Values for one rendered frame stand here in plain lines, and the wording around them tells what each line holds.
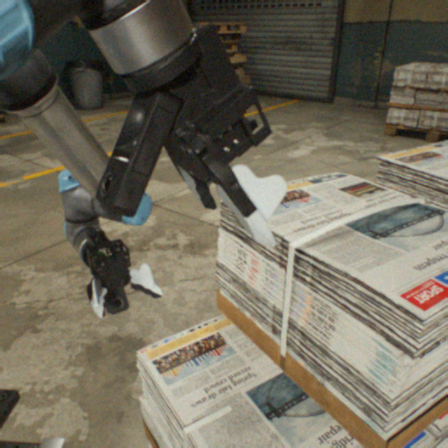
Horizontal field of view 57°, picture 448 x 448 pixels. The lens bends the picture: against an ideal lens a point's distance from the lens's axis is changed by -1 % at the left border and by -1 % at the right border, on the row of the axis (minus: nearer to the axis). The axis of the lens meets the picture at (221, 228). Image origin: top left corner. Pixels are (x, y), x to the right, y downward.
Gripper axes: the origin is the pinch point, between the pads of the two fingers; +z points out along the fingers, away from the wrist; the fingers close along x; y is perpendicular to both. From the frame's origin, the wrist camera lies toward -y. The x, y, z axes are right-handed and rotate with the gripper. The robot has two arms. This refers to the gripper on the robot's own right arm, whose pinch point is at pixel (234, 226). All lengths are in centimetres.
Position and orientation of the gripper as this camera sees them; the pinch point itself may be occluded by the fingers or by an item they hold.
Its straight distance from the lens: 46.7
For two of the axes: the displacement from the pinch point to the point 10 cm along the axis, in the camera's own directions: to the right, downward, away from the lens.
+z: 4.2, 6.5, 6.4
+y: 7.2, -6.6, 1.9
